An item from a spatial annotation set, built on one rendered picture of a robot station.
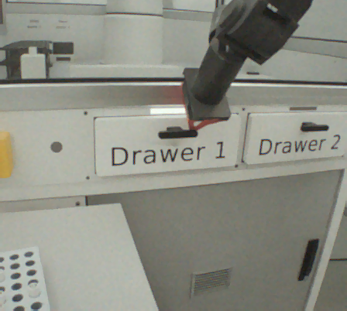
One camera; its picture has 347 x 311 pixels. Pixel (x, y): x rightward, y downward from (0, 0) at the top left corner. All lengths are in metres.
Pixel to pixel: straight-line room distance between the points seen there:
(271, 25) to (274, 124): 0.33
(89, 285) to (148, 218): 0.29
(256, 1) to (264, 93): 0.33
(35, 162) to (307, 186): 0.66
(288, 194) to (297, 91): 0.27
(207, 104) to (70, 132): 0.25
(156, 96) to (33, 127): 0.23
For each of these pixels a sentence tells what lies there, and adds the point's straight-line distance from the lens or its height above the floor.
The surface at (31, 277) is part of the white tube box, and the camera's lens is 0.45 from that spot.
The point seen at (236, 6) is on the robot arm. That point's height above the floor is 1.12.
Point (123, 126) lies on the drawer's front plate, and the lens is 0.60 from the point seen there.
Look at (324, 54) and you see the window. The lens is 0.82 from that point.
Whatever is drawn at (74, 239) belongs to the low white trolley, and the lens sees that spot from 0.56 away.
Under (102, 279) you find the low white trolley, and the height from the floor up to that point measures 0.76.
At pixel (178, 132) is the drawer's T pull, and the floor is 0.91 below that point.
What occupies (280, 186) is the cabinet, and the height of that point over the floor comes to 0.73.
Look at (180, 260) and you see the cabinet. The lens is 0.83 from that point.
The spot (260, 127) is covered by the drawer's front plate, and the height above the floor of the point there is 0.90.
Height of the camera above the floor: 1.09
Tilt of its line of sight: 19 degrees down
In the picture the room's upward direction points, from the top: 3 degrees clockwise
